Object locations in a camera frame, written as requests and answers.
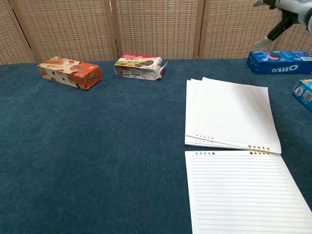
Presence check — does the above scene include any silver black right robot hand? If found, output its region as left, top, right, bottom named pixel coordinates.
left=252, top=0, right=312, bottom=48

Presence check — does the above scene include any lined paper notepad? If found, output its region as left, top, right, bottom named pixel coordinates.
left=184, top=77, right=312, bottom=234

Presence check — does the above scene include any blue Oreo box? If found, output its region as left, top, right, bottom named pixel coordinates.
left=246, top=50, right=312, bottom=75

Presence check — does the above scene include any blue chocolate chip cookie box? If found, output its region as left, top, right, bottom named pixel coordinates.
left=292, top=78, right=312, bottom=110

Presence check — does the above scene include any woven rattan folding screen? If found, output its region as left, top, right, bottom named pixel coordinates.
left=0, top=0, right=312, bottom=65

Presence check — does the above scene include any white and red cookie box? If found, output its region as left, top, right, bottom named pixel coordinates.
left=114, top=53, right=169, bottom=81

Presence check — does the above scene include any orange wafer roll box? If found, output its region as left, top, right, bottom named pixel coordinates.
left=37, top=56, right=103, bottom=91

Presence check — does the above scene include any dark blue table cloth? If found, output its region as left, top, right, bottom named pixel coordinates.
left=0, top=58, right=312, bottom=234

